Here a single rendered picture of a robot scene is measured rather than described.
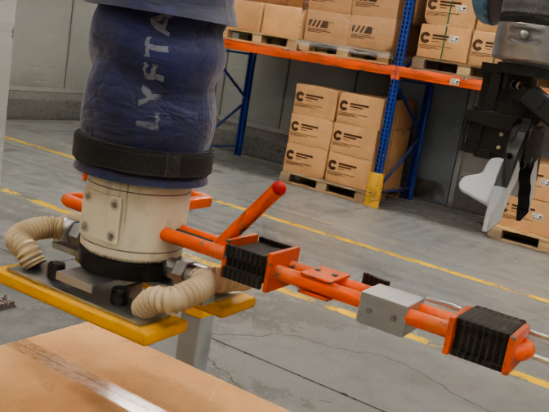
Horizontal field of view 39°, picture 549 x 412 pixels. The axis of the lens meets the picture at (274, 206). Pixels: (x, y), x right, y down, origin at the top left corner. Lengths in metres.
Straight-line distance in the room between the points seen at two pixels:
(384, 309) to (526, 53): 0.37
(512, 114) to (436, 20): 7.79
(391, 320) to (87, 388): 0.61
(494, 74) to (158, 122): 0.49
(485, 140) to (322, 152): 8.33
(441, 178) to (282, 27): 2.74
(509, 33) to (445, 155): 8.99
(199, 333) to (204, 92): 0.81
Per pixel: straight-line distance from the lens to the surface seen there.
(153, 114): 1.16
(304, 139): 9.40
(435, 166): 9.99
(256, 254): 1.10
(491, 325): 1.00
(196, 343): 1.88
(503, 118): 0.97
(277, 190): 1.12
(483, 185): 0.95
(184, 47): 1.16
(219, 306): 1.28
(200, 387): 1.47
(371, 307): 1.05
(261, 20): 9.86
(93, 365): 1.51
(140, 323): 1.15
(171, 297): 1.13
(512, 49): 0.96
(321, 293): 1.08
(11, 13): 4.19
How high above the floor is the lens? 1.58
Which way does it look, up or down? 11 degrees down
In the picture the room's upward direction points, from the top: 9 degrees clockwise
